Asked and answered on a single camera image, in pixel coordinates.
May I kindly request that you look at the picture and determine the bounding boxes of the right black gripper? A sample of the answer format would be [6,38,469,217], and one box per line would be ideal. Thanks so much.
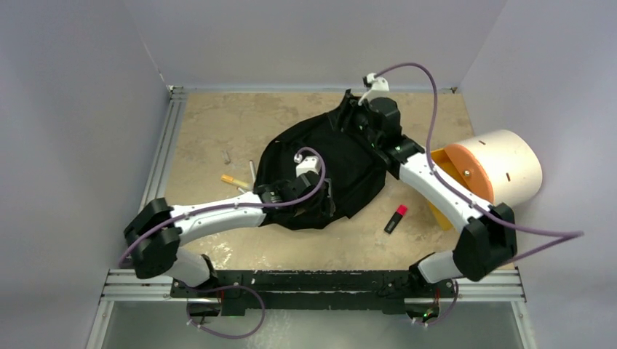
[327,95,381,149]

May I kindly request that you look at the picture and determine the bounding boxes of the black student backpack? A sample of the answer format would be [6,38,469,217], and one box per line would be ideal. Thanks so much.
[253,89,389,231]

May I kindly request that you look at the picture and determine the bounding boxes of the pink black highlighter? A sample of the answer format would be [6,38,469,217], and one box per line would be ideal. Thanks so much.
[383,204,408,234]

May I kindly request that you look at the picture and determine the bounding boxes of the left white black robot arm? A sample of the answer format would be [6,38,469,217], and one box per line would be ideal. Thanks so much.
[120,171,333,297]

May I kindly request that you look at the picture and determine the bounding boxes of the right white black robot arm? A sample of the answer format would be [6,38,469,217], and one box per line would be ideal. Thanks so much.
[330,90,517,296]

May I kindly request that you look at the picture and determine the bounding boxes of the white red-capped marker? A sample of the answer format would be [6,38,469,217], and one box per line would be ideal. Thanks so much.
[249,160,256,182]

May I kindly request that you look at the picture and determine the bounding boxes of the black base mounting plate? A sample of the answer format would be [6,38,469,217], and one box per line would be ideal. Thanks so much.
[170,270,454,316]

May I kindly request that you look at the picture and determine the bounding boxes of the white cylinder orange drawer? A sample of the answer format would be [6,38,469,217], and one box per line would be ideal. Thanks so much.
[431,129,543,207]

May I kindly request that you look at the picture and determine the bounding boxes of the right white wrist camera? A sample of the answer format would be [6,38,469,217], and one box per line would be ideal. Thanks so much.
[358,73,390,105]

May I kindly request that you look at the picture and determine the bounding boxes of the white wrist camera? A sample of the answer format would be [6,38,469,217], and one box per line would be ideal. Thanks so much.
[294,154,322,177]
[358,73,390,105]

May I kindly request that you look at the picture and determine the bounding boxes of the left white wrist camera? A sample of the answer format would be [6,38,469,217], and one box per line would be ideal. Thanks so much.
[294,154,322,177]

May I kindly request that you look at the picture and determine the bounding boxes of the aluminium frame rails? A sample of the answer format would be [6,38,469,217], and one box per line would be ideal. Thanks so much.
[87,88,536,348]

